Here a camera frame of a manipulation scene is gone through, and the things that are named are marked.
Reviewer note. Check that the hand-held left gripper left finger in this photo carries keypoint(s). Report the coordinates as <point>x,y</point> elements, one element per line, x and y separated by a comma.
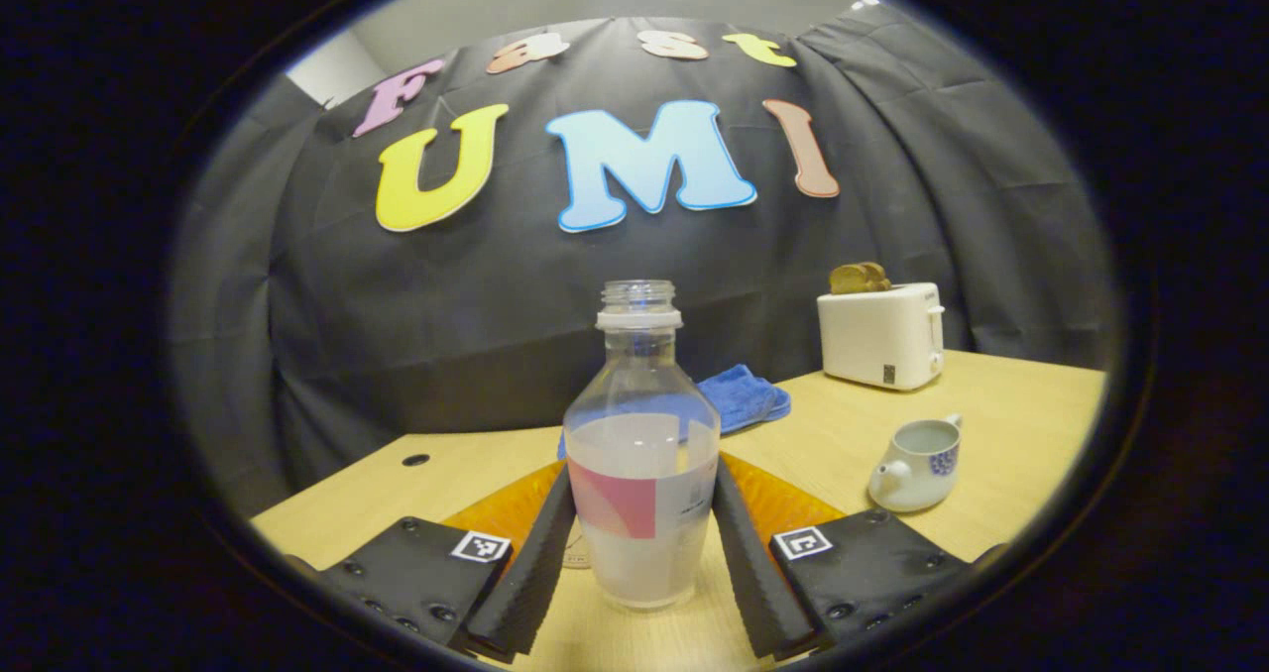
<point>535,573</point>

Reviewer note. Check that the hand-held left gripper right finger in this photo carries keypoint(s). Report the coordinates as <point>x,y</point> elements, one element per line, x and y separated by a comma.
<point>758,583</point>

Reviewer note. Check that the round beige coaster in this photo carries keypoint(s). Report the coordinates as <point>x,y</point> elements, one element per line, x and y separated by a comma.
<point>583,553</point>

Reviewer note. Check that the clear plastic water bottle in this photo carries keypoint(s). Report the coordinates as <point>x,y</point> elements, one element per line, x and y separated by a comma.
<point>639,434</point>

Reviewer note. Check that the blue folded towel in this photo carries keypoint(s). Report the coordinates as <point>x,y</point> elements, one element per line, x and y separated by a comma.
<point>744,394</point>

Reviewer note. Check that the white toaster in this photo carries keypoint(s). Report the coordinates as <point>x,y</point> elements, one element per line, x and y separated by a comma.
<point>877,340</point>

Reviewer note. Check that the black backdrop cloth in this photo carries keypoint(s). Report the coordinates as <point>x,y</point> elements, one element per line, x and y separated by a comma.
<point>446,305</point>

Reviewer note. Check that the toasted bread slice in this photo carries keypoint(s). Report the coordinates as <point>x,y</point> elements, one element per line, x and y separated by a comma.
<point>876,276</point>
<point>845,280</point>

